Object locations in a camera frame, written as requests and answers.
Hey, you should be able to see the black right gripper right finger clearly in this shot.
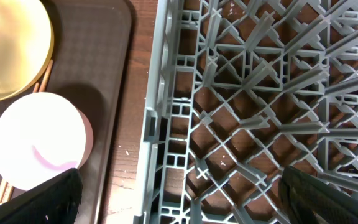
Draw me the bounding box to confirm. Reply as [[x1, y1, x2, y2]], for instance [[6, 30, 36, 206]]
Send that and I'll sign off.
[[278, 166, 358, 223]]

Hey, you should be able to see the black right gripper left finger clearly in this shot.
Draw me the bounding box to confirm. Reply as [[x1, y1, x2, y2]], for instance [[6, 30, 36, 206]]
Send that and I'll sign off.
[[0, 168, 83, 224]]

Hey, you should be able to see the grey dishwasher rack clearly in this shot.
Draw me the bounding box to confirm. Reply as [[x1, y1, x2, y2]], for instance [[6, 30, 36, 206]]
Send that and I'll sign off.
[[134, 0, 358, 223]]

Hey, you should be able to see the wooden chopstick right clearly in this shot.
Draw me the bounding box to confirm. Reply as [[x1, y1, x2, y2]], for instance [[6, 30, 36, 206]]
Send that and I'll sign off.
[[1, 58, 55, 205]]

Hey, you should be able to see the pink white bowl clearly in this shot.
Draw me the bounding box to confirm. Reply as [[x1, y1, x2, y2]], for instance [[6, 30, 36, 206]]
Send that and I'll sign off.
[[0, 92, 94, 190]]

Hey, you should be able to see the dark brown serving tray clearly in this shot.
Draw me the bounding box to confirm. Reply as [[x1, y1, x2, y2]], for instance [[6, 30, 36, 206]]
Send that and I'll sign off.
[[0, 1, 131, 223]]

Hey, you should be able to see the yellow plate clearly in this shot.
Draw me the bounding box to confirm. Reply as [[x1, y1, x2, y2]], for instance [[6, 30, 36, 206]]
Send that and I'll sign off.
[[0, 0, 55, 101]]

